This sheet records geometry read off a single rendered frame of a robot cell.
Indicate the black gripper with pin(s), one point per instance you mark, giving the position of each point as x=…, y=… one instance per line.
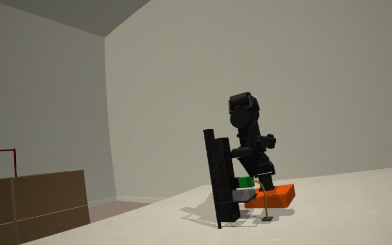
x=246, y=154

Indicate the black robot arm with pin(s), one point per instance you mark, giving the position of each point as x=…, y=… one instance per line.
x=244, y=111

